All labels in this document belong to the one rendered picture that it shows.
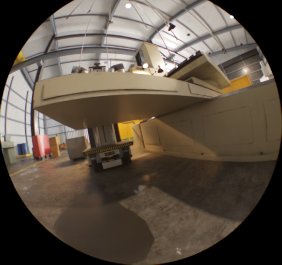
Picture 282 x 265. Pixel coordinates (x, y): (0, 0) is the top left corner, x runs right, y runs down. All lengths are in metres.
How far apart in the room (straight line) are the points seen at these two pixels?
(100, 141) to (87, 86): 1.30
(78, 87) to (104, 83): 0.10
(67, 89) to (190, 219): 0.73
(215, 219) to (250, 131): 0.69
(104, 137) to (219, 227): 1.62
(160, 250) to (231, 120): 0.96
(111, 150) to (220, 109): 1.27
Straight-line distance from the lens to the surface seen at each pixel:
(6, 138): 5.78
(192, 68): 0.90
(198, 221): 0.55
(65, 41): 10.38
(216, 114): 0.98
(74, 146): 2.55
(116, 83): 0.38
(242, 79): 3.39
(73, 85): 0.37
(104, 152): 1.26
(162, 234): 0.52
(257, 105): 0.95
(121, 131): 4.57
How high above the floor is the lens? 0.46
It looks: 3 degrees up
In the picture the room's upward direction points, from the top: 12 degrees counter-clockwise
